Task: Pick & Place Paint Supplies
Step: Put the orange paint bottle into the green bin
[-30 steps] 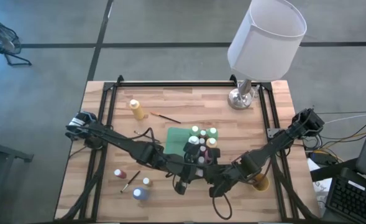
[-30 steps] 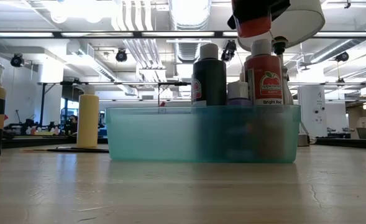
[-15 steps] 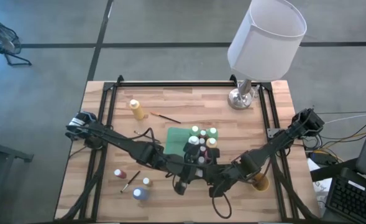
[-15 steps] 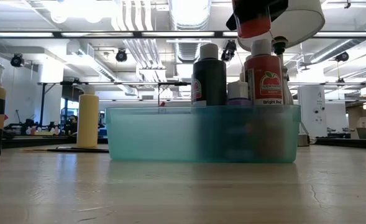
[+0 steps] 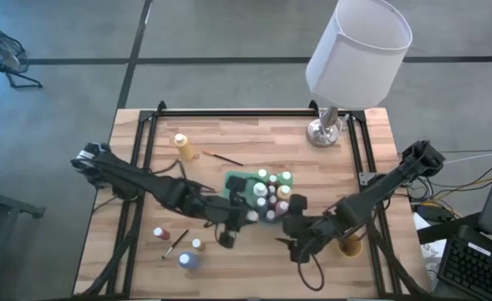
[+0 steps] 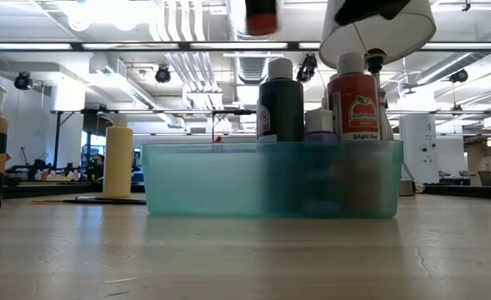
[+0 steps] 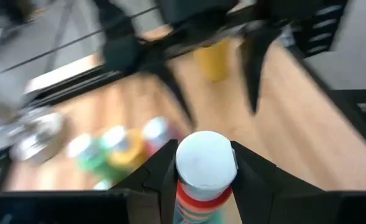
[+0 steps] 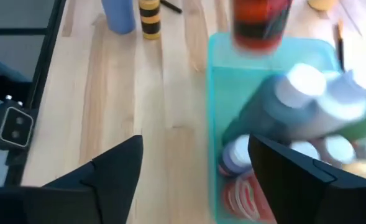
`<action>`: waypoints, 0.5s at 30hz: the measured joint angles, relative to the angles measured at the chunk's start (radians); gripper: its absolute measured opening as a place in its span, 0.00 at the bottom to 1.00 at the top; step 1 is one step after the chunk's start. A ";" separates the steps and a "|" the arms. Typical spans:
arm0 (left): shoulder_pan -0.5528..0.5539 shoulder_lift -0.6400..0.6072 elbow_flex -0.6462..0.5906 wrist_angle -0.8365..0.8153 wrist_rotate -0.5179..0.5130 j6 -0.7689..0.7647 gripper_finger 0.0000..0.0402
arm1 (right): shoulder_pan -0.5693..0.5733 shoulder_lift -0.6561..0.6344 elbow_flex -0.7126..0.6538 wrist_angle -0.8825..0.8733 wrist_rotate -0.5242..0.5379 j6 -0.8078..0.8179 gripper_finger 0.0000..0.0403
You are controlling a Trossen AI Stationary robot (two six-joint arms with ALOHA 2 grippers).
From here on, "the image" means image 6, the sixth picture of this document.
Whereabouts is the large yellow paint bottle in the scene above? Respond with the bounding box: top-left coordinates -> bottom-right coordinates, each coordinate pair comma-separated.
103,114 -> 134,199

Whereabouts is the small purple paint bottle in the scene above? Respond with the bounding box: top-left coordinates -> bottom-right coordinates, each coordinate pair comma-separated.
304,108 -> 338,143

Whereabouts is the person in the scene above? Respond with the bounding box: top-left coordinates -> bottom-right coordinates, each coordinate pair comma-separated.
89,153 -> 105,181

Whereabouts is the teal translucent plastic bin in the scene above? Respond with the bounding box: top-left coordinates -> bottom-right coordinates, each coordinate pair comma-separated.
140,140 -> 404,220

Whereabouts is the small red paint bottle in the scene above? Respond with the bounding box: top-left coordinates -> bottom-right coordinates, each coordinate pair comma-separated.
244,0 -> 280,38

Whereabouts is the white-shaded table lamp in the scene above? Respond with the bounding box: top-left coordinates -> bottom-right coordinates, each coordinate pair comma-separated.
318,0 -> 437,197

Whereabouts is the large grey paint bottle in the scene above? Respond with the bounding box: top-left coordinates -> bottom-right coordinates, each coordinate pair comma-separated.
256,57 -> 306,143

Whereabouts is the large red paint bottle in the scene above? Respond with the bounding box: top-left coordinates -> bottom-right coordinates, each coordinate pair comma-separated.
327,52 -> 382,143

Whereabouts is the black overhead crossbar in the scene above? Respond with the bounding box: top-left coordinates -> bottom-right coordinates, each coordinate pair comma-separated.
0,40 -> 491,53

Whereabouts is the black ceiling spotlight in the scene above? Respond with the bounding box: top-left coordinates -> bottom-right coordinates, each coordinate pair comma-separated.
13,71 -> 33,92
296,52 -> 318,83
154,64 -> 172,84
449,68 -> 470,84

